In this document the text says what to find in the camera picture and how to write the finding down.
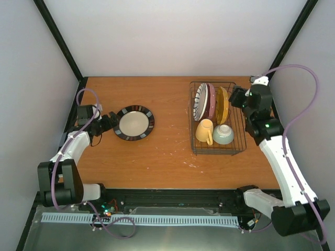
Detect yellow scalloped plate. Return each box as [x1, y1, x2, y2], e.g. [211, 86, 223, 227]
[215, 86, 229, 124]

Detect pink dotted scalloped plate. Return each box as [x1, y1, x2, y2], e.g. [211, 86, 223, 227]
[201, 83, 216, 120]

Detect dark striped bottom plate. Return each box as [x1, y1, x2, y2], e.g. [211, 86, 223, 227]
[113, 105, 155, 141]

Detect dark wire dish rack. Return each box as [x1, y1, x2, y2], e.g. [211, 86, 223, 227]
[188, 81, 247, 155]

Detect white plate with blue stripes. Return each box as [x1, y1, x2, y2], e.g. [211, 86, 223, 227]
[193, 83, 208, 121]

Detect green patterned small bowl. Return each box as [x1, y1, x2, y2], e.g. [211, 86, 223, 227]
[213, 124, 234, 145]

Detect yellow ceramic mug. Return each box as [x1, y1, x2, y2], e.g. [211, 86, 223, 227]
[195, 119, 214, 145]

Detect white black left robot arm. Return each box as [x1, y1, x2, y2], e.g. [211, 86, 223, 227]
[37, 105, 119, 211]

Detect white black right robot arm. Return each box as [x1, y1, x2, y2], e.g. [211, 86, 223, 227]
[229, 84, 330, 236]

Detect small green-lit circuit board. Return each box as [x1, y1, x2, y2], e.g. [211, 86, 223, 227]
[103, 206, 118, 216]

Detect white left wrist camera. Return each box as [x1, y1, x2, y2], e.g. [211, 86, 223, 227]
[92, 104, 102, 119]

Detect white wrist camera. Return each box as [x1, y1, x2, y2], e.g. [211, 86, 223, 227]
[92, 104, 102, 119]
[249, 75, 269, 86]

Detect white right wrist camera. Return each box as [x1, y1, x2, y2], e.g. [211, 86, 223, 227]
[249, 75, 269, 86]

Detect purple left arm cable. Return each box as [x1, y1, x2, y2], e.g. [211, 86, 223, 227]
[50, 88, 137, 239]

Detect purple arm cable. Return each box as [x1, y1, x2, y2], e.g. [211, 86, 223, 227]
[50, 88, 137, 239]
[238, 64, 328, 246]

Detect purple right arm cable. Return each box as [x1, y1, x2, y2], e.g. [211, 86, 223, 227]
[238, 64, 328, 246]

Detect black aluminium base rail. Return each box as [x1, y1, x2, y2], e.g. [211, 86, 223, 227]
[33, 188, 312, 218]

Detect light blue slotted cable duct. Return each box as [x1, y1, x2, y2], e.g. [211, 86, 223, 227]
[40, 212, 239, 228]

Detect black right frame post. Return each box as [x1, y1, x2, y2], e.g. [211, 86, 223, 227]
[270, 0, 318, 69]

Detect black frame post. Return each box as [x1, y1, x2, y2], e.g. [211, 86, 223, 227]
[33, 0, 84, 82]
[270, 0, 318, 69]

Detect black left frame post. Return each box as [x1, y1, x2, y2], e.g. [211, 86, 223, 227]
[33, 0, 84, 82]

